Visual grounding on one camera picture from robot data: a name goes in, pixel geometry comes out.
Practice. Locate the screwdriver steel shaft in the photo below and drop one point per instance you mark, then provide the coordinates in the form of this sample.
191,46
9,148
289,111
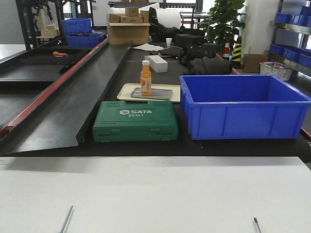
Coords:
66,220

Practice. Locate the screwdriver blue-tipped shaft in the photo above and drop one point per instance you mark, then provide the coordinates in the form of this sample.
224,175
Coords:
257,225

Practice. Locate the small grey metal tray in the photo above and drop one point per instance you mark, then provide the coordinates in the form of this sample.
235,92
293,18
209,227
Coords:
157,94

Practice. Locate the beige plastic tray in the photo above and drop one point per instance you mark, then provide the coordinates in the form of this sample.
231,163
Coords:
128,88

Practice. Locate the green SATA tool case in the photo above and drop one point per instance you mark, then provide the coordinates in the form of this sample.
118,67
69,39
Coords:
118,121

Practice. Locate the orange juice bottle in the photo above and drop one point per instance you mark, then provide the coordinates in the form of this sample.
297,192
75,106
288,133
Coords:
145,78

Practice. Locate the white rectangular box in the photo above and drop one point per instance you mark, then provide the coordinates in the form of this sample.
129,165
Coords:
158,64

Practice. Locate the large blue plastic bin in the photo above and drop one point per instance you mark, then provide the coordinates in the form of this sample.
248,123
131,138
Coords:
241,107

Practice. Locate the dark grey cloth bundle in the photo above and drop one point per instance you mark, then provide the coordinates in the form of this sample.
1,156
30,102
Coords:
209,66

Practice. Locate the white paper cup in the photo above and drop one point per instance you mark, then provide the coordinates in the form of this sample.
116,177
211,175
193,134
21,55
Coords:
169,42

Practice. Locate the large open cardboard box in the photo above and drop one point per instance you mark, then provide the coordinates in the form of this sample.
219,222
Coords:
124,33

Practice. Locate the orange white traffic cone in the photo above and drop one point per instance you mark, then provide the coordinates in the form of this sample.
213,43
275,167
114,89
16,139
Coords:
226,50

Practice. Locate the blue bin on left table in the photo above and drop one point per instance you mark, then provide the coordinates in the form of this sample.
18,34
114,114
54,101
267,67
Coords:
86,41

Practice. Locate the potted green plant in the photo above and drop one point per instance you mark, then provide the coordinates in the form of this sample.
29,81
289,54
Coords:
224,21

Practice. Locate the white wire basket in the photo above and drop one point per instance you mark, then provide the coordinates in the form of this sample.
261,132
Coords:
277,69

